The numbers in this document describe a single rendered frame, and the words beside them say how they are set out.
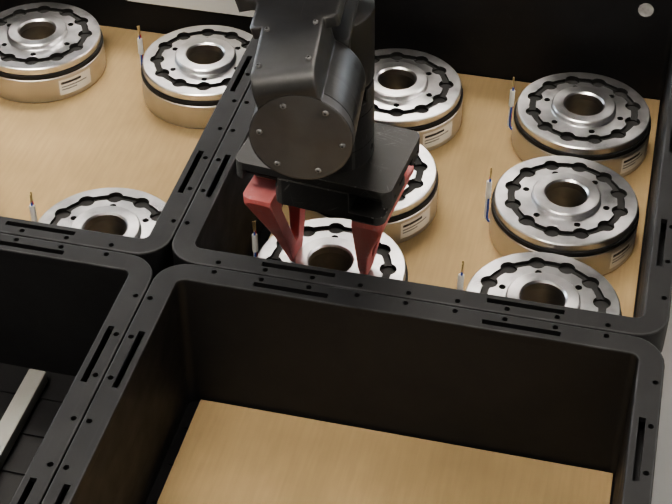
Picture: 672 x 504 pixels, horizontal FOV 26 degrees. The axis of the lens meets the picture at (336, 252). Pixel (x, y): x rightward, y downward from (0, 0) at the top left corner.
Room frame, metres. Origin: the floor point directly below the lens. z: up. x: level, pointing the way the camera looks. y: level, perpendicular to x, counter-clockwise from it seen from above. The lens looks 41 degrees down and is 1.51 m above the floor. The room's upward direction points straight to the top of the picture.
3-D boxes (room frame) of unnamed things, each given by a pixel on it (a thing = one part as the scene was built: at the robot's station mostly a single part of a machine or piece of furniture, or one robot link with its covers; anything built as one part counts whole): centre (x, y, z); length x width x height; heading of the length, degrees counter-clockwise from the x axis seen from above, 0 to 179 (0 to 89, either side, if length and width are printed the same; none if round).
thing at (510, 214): (0.80, -0.16, 0.86); 0.10 x 0.10 x 0.01
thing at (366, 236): (0.72, -0.01, 0.91); 0.07 x 0.07 x 0.09; 70
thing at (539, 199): (0.80, -0.16, 0.86); 0.05 x 0.05 x 0.01
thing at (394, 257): (0.73, 0.00, 0.86); 0.10 x 0.10 x 0.01
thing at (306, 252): (0.73, 0.00, 0.86); 0.05 x 0.05 x 0.01
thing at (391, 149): (0.73, 0.00, 0.98); 0.10 x 0.07 x 0.07; 70
